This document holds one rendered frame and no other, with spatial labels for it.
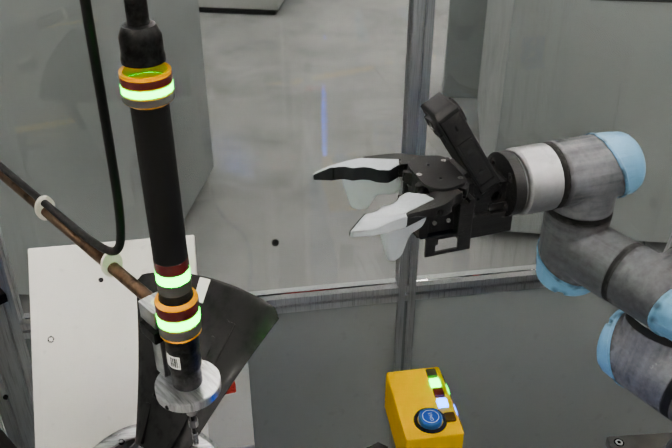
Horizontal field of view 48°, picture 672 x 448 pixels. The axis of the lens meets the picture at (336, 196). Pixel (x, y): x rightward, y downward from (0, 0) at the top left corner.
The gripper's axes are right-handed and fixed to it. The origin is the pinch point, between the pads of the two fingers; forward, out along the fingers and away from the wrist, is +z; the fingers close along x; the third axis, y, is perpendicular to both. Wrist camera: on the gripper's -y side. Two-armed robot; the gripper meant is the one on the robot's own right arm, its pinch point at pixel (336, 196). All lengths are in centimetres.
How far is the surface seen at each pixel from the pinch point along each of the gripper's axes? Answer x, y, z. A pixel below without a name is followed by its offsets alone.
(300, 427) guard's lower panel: 67, 107, -14
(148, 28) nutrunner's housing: -1.4, -19.4, 16.2
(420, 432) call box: 17, 59, -21
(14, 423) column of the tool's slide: 63, 81, 48
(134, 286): 7.0, 11.3, 20.5
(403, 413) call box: 21, 59, -19
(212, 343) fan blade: 12.4, 26.4, 12.3
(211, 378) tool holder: -0.5, 19.8, 14.3
